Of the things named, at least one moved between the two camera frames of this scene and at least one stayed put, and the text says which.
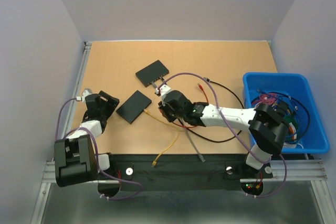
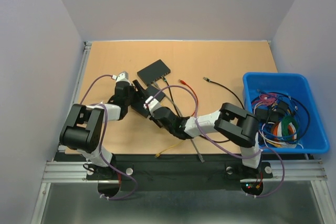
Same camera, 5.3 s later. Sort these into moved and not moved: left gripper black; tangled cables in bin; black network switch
Moved: left gripper black
Not moved: black network switch; tangled cables in bin
